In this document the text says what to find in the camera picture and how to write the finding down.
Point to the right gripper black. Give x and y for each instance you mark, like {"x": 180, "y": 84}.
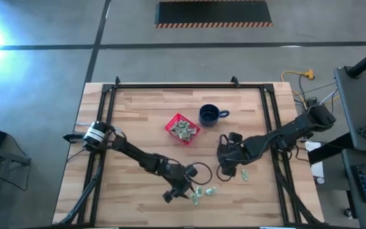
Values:
{"x": 230, "y": 154}

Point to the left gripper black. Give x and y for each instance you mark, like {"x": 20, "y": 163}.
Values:
{"x": 178, "y": 179}

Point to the green banknote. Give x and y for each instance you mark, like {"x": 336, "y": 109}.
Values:
{"x": 244, "y": 174}
{"x": 189, "y": 129}
{"x": 210, "y": 191}
{"x": 199, "y": 191}
{"x": 178, "y": 125}
{"x": 180, "y": 134}
{"x": 194, "y": 199}
{"x": 187, "y": 137}

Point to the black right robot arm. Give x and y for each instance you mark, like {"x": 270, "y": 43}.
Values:
{"x": 291, "y": 128}

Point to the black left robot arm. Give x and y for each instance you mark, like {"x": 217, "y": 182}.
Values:
{"x": 132, "y": 152}

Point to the dark blue ceramic mug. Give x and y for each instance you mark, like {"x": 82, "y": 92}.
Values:
{"x": 209, "y": 115}

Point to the red plastic basket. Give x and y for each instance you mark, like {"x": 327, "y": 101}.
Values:
{"x": 167, "y": 128}

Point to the black table clamp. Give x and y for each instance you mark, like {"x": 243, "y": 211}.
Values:
{"x": 117, "y": 80}
{"x": 234, "y": 81}

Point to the white box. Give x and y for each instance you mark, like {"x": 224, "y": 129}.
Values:
{"x": 318, "y": 168}

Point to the black power adapter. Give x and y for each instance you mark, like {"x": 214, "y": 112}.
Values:
{"x": 312, "y": 101}

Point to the black desk strut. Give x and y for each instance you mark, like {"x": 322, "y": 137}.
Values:
{"x": 329, "y": 149}

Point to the dark keyboard desk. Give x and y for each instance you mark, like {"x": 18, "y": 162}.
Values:
{"x": 348, "y": 159}

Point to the black caster wheel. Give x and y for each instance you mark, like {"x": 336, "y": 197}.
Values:
{"x": 348, "y": 212}

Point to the grey desk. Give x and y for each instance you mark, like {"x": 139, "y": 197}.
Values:
{"x": 354, "y": 105}

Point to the small black controller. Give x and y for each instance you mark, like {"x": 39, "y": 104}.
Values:
{"x": 365, "y": 133}

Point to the black hazard-striped floor mat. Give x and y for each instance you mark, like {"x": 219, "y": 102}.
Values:
{"x": 213, "y": 12}

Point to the black aluminium rig frame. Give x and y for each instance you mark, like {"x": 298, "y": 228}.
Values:
{"x": 186, "y": 86}

